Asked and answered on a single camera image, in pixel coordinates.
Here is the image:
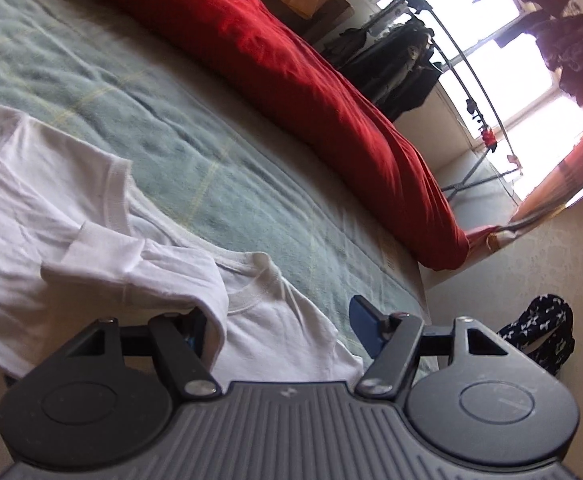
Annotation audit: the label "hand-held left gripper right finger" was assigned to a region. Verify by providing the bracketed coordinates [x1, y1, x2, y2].
[349, 294, 512, 401]

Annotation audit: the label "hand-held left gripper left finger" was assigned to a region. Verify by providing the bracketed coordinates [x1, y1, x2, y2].
[61, 307, 222, 401]

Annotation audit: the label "white long-sleeve shirt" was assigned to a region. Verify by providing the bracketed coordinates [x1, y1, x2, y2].
[0, 102, 365, 386]

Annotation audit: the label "dark hanging clothes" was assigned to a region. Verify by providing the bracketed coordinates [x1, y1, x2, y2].
[471, 0, 583, 106]

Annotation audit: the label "navy patterned cloth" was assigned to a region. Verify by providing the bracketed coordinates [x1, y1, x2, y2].
[496, 294, 575, 376]

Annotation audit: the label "red duvet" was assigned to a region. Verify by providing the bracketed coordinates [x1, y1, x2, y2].
[46, 0, 472, 271]

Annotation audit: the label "orange curtain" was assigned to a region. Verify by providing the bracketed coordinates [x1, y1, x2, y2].
[509, 110, 583, 226]

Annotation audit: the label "wooden desk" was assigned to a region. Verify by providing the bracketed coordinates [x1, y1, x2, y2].
[221, 0, 352, 41]

